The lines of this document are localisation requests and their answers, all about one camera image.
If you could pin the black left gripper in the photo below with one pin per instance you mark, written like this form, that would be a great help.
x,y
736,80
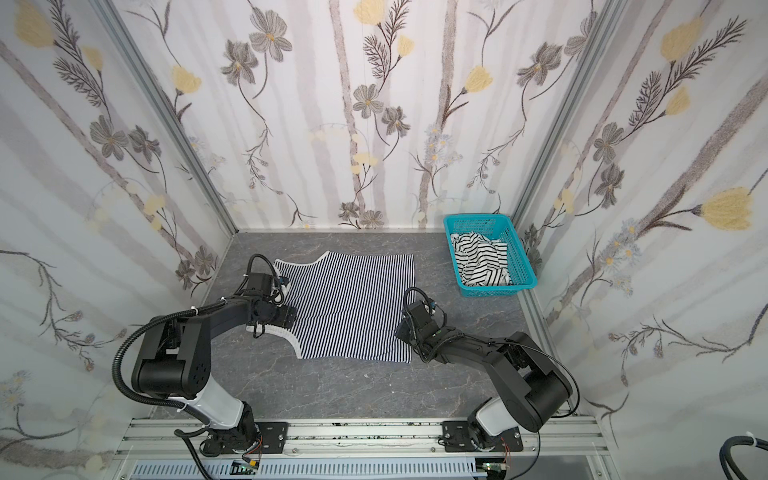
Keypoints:
x,y
276,315

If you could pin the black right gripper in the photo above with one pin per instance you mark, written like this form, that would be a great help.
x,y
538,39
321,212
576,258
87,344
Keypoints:
x,y
407,330

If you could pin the blue white striped tank top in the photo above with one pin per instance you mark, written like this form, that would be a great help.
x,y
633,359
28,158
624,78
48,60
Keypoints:
x,y
348,306

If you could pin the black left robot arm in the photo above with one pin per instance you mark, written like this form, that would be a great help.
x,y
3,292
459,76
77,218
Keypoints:
x,y
167,362

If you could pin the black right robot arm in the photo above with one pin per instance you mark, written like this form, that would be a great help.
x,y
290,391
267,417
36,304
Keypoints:
x,y
530,384

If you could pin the black white striped tank top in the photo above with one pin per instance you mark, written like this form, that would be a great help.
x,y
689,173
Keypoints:
x,y
481,262

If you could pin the teal plastic basket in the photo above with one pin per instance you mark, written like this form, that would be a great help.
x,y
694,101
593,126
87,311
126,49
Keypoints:
x,y
496,227

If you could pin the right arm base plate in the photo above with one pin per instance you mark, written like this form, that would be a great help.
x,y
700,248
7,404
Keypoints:
x,y
462,436

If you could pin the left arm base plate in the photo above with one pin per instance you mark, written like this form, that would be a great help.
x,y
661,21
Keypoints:
x,y
253,438

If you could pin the white slotted cable duct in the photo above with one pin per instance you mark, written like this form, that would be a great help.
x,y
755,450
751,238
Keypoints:
x,y
354,468

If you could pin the aluminium mounting rail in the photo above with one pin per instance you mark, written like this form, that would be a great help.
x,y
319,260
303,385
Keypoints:
x,y
348,438

